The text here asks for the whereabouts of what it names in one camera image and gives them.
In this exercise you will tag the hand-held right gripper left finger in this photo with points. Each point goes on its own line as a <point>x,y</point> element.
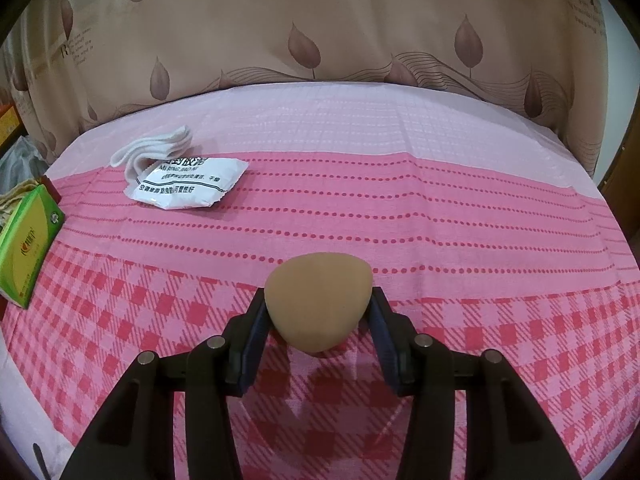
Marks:
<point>254,340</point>

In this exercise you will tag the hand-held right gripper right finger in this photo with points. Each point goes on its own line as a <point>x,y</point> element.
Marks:
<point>386,340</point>

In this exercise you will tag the tan makeup sponge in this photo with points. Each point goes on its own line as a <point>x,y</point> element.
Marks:
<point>317,300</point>

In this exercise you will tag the gold and red tin box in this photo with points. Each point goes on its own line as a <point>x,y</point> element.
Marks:
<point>52,190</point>

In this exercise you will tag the pink checked bed sheet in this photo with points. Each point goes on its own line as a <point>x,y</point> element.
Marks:
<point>400,185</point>

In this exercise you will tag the white printed packet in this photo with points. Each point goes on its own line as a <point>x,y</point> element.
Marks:
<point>185,182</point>

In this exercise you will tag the white folded socks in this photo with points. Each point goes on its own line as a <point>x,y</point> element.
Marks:
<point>145,152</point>

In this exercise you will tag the green tissue box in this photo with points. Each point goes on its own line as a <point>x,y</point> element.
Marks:
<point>30,240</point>

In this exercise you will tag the orange yellow dotted towel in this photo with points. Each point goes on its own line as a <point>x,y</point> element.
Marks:
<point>15,200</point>

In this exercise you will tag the grey plastic bag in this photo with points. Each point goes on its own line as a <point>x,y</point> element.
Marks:
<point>22,160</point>

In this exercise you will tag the orange cardboard box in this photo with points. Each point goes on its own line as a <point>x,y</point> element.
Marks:
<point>7,125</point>

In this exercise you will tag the beige leaf print curtain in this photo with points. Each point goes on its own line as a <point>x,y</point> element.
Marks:
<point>350,10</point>

